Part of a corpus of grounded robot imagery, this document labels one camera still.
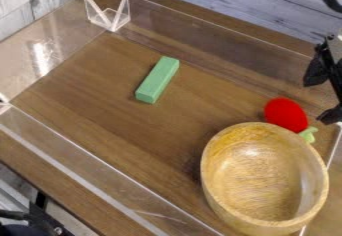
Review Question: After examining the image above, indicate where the black clamp with cable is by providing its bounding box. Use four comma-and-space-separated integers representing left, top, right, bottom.
0, 204, 75, 236

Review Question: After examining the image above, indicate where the wooden bowl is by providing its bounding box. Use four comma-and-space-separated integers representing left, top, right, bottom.
200, 122, 329, 236

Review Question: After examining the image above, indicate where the clear acrylic corner bracket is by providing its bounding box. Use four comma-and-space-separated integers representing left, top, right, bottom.
84, 0, 131, 32

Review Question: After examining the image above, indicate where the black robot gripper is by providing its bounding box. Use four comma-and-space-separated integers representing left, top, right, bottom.
303, 34, 342, 125

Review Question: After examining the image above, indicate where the green rectangular block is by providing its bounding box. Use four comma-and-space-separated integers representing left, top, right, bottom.
135, 56, 180, 104

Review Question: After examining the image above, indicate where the clear acrylic table barrier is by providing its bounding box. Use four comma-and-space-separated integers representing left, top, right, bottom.
0, 0, 342, 236

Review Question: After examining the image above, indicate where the red felt strawberry toy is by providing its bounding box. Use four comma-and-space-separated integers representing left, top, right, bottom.
263, 97, 318, 144

